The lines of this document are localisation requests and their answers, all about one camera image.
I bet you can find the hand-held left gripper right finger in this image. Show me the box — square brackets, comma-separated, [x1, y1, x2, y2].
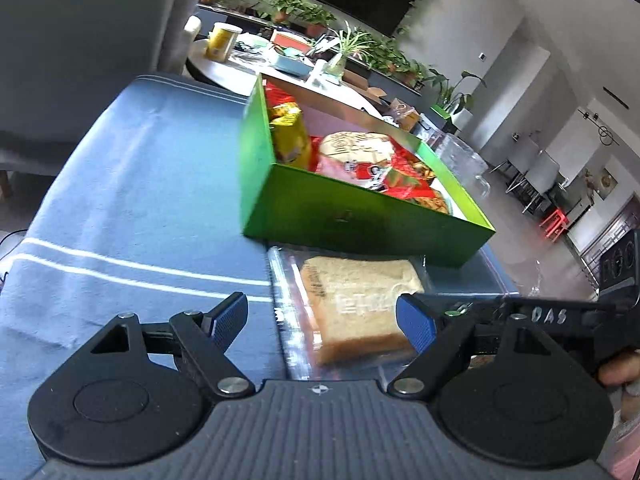
[387, 294, 566, 397]

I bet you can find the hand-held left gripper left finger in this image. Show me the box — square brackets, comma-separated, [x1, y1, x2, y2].
[75, 292, 257, 399]

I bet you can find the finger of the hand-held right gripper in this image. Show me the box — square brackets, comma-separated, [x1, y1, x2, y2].
[430, 295, 503, 314]

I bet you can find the sliced bread clear packet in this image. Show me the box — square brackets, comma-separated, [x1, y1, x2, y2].
[267, 245, 431, 376]

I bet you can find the green cardboard box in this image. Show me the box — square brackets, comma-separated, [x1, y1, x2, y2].
[239, 72, 497, 268]

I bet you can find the red round cracker packet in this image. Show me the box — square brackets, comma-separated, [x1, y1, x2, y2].
[315, 130, 441, 201]

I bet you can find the yellow snack packet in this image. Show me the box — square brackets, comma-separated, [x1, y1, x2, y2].
[269, 102, 313, 170]

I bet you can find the red lattice print snack packet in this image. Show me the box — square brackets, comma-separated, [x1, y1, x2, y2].
[264, 82, 296, 111]

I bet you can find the person's right hand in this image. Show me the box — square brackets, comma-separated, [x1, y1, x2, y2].
[597, 352, 640, 396]

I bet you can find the red stool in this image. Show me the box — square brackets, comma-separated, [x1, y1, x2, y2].
[540, 209, 571, 241]

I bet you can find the glass mug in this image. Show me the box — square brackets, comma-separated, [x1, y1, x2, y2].
[425, 127, 493, 221]

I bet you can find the white dining chair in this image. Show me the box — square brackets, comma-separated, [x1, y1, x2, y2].
[520, 150, 566, 216]
[487, 137, 538, 196]

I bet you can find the blue striped tablecloth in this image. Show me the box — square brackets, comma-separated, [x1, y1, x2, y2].
[0, 74, 521, 461]

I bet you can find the tan shopping bag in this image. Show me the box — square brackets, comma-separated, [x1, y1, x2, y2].
[387, 99, 421, 131]

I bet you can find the large leafy floor plant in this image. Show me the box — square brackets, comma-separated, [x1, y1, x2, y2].
[425, 67, 486, 116]

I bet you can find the open cardboard box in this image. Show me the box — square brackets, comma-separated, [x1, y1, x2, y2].
[342, 70, 388, 101]

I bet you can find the white round table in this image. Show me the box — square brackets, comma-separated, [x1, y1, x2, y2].
[186, 35, 386, 121]

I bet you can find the blue basket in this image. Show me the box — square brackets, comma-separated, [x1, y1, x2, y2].
[272, 50, 313, 78]

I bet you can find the spider plant in glass vase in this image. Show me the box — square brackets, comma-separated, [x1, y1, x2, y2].
[325, 22, 376, 81]

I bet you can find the yellow can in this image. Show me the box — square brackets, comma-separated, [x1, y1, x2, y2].
[206, 22, 243, 63]

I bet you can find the orange box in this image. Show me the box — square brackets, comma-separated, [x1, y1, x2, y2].
[270, 30, 313, 56]

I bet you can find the grey sofa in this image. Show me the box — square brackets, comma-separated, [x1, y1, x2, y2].
[0, 0, 182, 196]

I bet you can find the round print wall picture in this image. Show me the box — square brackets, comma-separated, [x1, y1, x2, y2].
[582, 167, 618, 196]

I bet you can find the black ring wall lamp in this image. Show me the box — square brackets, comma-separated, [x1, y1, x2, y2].
[577, 107, 623, 148]

